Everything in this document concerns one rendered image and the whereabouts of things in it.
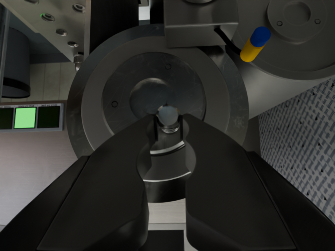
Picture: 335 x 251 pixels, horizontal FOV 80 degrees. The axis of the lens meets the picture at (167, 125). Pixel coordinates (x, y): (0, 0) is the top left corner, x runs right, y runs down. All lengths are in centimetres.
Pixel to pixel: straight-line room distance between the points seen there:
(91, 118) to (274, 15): 17
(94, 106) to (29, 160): 45
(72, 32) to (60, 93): 228
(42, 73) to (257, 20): 286
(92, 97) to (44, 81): 275
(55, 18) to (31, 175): 36
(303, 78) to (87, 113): 17
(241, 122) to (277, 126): 20
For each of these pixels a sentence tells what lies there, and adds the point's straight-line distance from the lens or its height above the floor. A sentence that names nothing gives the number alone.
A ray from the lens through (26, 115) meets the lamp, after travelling 62.
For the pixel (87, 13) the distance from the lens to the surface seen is 22.
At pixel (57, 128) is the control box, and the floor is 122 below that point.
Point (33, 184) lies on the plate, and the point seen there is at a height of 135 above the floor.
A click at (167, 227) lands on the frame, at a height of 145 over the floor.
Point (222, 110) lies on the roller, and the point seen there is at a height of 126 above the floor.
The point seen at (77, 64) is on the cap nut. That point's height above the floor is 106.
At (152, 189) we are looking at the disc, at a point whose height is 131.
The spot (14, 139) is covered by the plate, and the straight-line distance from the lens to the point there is 63.
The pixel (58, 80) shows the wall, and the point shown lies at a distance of 283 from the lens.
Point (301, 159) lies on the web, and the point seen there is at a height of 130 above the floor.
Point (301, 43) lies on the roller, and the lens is 21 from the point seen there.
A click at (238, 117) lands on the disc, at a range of 17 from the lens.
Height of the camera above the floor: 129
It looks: 9 degrees down
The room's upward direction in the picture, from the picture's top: 178 degrees clockwise
